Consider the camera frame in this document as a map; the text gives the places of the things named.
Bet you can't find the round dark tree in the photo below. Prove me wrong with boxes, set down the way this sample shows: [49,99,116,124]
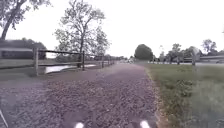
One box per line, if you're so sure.
[133,43,154,62]

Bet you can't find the brown gravel path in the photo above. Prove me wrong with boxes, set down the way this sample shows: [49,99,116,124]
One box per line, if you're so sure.
[0,62,161,128]

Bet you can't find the tall sparse tree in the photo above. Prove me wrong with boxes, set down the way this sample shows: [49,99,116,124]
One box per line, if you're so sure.
[53,0,111,68]

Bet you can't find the pale pond water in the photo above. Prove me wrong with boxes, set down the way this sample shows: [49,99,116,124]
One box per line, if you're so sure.
[43,63,98,75]

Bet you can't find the row of trees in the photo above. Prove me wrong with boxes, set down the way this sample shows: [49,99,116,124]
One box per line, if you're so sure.
[153,38,224,63]

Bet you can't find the robot's own part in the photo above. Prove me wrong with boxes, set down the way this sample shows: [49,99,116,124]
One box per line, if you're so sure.
[139,120,151,128]
[74,122,85,128]

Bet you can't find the green grass field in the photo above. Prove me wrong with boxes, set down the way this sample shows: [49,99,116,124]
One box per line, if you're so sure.
[143,61,224,128]

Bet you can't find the dark treeline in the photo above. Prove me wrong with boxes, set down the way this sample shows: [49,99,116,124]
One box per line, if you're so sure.
[0,37,48,61]

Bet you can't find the grass verge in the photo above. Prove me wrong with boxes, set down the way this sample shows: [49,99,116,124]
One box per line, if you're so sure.
[0,59,101,82]

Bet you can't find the large leaning tree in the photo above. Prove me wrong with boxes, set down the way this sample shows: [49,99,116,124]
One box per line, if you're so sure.
[0,0,53,42]

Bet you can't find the dark wooden rail fence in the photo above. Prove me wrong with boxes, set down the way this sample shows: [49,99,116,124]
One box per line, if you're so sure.
[0,48,116,77]

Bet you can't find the grey wooden rail fence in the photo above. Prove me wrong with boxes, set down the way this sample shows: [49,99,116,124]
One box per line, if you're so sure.
[148,54,224,66]

